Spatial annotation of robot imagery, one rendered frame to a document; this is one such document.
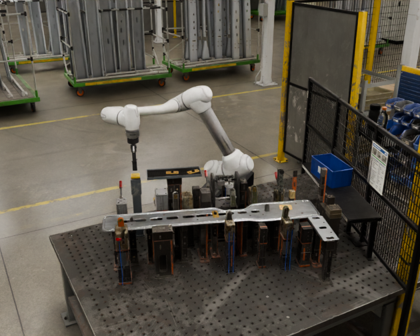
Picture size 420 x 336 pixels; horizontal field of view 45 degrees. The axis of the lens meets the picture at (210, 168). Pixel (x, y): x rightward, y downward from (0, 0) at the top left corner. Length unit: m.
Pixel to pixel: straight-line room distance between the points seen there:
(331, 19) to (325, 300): 3.32
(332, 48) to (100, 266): 3.42
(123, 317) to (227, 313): 0.58
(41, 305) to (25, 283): 0.35
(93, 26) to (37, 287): 6.19
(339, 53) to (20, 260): 3.70
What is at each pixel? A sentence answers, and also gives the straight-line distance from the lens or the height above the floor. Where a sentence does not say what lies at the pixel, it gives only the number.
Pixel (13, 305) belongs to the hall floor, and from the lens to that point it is 4.36.
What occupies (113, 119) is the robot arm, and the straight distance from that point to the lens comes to 3.30.
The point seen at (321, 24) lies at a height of 1.80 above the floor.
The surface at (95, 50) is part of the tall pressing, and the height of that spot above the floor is 0.79.
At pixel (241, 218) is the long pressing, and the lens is 3.19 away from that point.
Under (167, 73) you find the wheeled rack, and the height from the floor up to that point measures 0.28.
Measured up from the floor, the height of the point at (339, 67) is 1.41.
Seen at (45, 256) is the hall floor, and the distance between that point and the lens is 4.85.
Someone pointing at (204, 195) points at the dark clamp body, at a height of 1.06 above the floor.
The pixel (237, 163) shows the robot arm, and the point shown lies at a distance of 3.68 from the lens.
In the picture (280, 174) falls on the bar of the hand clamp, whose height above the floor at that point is 1.18.
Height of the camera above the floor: 2.57
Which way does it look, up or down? 24 degrees down
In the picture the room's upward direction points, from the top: straight up
